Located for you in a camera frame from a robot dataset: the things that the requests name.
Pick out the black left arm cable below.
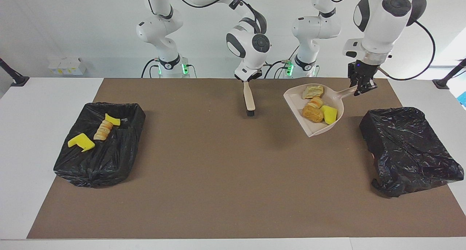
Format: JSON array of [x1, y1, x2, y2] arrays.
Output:
[[327, 0, 436, 81]]

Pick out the brown crusty bread roll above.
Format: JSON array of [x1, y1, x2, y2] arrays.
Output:
[[302, 105, 324, 123]]

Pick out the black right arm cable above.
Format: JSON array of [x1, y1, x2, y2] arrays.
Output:
[[145, 0, 267, 34]]

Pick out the beige hand brush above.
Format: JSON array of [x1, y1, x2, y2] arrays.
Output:
[[243, 81, 256, 117]]

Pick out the beige plastic dustpan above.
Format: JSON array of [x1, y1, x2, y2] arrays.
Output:
[[283, 84, 359, 138]]

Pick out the thick yellow sponge chunk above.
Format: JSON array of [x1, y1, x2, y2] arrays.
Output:
[[320, 105, 338, 125]]

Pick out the open black bag-lined bin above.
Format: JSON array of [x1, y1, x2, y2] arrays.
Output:
[[54, 102, 146, 188]]

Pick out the black base cable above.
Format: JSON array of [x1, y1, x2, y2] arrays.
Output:
[[264, 43, 301, 79], [141, 58, 161, 79]]

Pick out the pale bread chunk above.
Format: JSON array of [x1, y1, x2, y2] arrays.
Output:
[[302, 85, 324, 100]]

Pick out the notched yellow sponge block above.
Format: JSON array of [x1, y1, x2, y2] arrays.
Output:
[[68, 133, 95, 152]]

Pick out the black bag-covered bin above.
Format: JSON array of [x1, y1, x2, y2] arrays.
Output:
[[359, 107, 465, 198]]

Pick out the brown table mat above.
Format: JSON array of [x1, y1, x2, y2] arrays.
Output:
[[27, 78, 466, 239]]

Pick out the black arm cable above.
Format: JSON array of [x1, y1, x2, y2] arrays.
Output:
[[145, 0, 267, 34], [327, 0, 436, 81]]

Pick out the black camera stand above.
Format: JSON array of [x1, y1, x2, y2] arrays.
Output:
[[0, 58, 29, 87], [433, 58, 466, 90]]

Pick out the small white boxes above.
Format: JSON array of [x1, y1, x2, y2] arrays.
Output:
[[48, 58, 87, 76]]

